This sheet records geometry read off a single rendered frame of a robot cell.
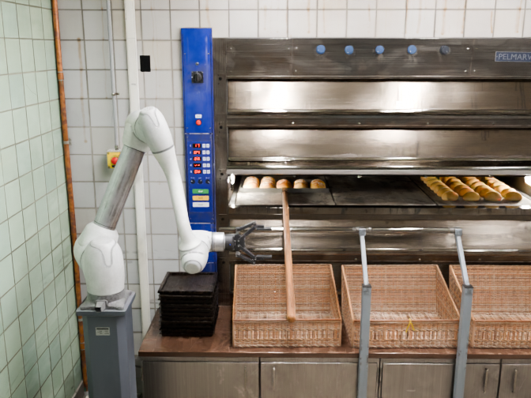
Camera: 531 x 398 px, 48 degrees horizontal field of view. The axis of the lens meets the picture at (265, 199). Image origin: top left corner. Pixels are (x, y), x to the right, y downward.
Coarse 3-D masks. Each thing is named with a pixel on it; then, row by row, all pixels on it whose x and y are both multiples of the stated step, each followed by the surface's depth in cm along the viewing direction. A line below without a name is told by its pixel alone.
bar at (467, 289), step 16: (464, 272) 290; (368, 288) 285; (464, 288) 285; (368, 304) 287; (464, 304) 286; (368, 320) 289; (464, 320) 288; (368, 336) 291; (464, 336) 290; (464, 352) 292; (464, 368) 294; (464, 384) 297
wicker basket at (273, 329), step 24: (264, 264) 342; (312, 264) 343; (240, 288) 342; (264, 288) 342; (312, 288) 343; (336, 288) 323; (240, 312) 341; (264, 312) 342; (312, 312) 342; (336, 312) 316; (240, 336) 313; (264, 336) 303; (288, 336) 314; (312, 336) 303; (336, 336) 303
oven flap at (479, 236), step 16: (240, 224) 343; (272, 224) 343; (304, 224) 343; (320, 224) 342; (336, 224) 342; (352, 224) 342; (368, 224) 342; (384, 224) 342; (400, 224) 342; (416, 224) 342; (432, 224) 342; (448, 224) 341; (464, 224) 341; (480, 224) 341; (496, 224) 341; (512, 224) 341; (528, 224) 341; (256, 240) 342; (272, 240) 342; (304, 240) 342; (320, 240) 342; (336, 240) 341; (352, 240) 341; (368, 240) 341; (384, 240) 341; (400, 240) 341; (416, 240) 341; (432, 240) 341; (448, 240) 341; (464, 240) 341; (480, 240) 340; (496, 240) 340; (512, 240) 340; (528, 240) 340
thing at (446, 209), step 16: (240, 208) 338; (256, 208) 338; (272, 208) 338; (288, 208) 338; (304, 208) 338; (320, 208) 338; (336, 208) 338; (352, 208) 337; (368, 208) 337; (384, 208) 337; (400, 208) 337; (416, 208) 337; (432, 208) 337; (448, 208) 337; (464, 208) 337; (480, 208) 336; (496, 208) 336; (512, 208) 336; (528, 208) 336
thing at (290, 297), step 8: (288, 216) 313; (288, 224) 298; (288, 232) 284; (288, 240) 273; (288, 248) 262; (288, 256) 252; (288, 264) 243; (288, 272) 234; (288, 280) 227; (288, 288) 219; (288, 296) 213; (288, 304) 206; (288, 312) 201; (288, 320) 198
